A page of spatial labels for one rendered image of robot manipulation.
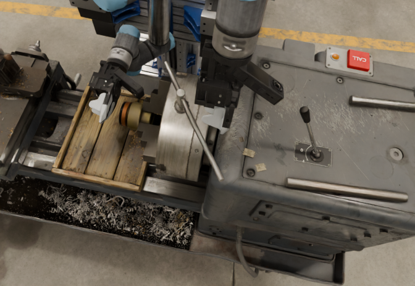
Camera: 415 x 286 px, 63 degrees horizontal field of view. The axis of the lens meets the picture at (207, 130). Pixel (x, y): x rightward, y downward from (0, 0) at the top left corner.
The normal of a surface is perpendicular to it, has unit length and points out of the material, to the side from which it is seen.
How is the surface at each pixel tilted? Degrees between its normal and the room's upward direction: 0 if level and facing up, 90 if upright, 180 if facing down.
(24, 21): 0
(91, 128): 0
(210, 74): 72
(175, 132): 33
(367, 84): 0
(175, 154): 55
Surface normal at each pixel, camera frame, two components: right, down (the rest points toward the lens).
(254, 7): 0.36, 0.71
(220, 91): -0.16, 0.71
